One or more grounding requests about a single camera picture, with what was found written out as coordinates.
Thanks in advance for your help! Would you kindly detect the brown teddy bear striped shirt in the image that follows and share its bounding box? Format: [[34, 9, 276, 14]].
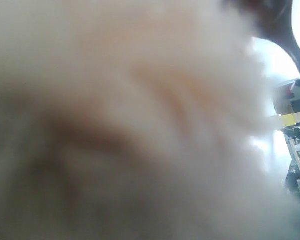
[[0, 0, 300, 240]]

